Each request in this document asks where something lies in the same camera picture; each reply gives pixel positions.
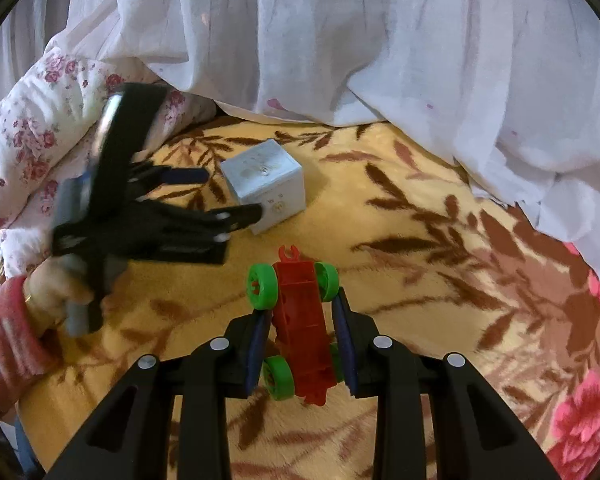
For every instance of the red toy car green wheels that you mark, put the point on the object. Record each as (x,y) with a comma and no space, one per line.
(300,310)

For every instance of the white sheer curtain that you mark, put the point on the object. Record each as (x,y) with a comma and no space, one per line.
(330,35)

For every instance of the white pink floral quilt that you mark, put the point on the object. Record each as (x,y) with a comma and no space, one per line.
(25,145)

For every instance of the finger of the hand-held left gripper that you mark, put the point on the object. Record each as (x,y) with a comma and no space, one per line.
(240,215)
(180,176)

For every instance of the white cube box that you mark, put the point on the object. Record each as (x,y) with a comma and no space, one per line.
(260,170)

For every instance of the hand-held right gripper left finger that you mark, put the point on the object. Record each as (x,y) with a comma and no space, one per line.
(257,347)

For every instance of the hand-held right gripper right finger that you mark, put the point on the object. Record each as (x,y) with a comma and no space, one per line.
(343,340)

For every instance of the yellow floral plush blanket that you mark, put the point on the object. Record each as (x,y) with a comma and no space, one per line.
(430,260)

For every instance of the person's left hand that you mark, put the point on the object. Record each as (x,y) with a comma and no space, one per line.
(50,285)

